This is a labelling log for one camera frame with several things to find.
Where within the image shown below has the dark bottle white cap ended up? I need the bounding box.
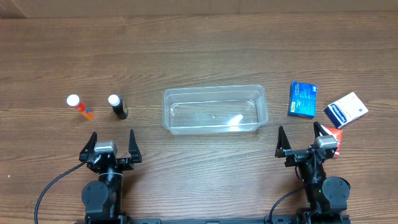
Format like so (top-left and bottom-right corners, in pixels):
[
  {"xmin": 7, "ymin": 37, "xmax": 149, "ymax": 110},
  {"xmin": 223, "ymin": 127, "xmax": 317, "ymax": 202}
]
[{"xmin": 108, "ymin": 95, "xmax": 128, "ymax": 119}]

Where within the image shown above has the blue medicine box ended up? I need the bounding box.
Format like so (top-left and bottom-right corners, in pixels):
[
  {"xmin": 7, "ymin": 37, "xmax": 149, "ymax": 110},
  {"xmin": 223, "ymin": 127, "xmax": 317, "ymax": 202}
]
[{"xmin": 288, "ymin": 82, "xmax": 318, "ymax": 118}]

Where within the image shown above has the clear plastic container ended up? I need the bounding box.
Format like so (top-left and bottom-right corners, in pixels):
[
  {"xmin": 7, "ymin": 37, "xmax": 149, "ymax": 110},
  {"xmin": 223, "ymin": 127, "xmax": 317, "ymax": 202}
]
[{"xmin": 162, "ymin": 85, "xmax": 269, "ymax": 135}]

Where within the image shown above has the white and navy box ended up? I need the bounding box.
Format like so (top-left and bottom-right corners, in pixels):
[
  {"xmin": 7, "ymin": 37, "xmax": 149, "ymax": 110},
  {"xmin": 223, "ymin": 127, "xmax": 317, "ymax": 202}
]
[{"xmin": 324, "ymin": 92, "xmax": 369, "ymax": 129}]

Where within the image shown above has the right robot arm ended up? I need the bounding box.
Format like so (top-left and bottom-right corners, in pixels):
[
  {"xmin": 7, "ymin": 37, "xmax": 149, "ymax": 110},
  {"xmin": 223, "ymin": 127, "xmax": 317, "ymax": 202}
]
[{"xmin": 264, "ymin": 121, "xmax": 351, "ymax": 224}]

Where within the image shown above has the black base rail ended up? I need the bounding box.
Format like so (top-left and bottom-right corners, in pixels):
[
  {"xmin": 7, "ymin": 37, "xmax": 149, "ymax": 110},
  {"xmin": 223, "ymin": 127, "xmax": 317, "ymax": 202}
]
[{"xmin": 76, "ymin": 215, "xmax": 351, "ymax": 224}]

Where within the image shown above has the red Panadol box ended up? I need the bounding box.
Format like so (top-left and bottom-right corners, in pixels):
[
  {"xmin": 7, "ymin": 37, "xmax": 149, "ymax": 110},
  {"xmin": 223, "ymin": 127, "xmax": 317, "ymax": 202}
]
[{"xmin": 321, "ymin": 125, "xmax": 343, "ymax": 158}]

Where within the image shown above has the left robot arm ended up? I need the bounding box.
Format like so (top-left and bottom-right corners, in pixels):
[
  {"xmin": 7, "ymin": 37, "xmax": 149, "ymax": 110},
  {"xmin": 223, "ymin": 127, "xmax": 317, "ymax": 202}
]
[{"xmin": 79, "ymin": 130, "xmax": 142, "ymax": 223}]

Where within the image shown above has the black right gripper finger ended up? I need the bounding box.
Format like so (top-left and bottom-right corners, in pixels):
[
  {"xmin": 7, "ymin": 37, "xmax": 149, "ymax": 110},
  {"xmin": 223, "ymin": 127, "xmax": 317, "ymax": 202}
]
[
  {"xmin": 313, "ymin": 121, "xmax": 329, "ymax": 138},
  {"xmin": 275, "ymin": 126, "xmax": 292, "ymax": 158}
]

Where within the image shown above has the orange bottle white cap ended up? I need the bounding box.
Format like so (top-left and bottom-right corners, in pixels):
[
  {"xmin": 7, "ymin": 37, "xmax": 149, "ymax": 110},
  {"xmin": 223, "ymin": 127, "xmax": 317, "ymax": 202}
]
[{"xmin": 66, "ymin": 94, "xmax": 95, "ymax": 120}]

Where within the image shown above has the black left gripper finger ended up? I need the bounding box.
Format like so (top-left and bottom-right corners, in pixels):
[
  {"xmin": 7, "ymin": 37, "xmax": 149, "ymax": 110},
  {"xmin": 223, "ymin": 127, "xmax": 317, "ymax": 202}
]
[
  {"xmin": 128, "ymin": 129, "xmax": 142, "ymax": 163},
  {"xmin": 79, "ymin": 132, "xmax": 97, "ymax": 162}
]

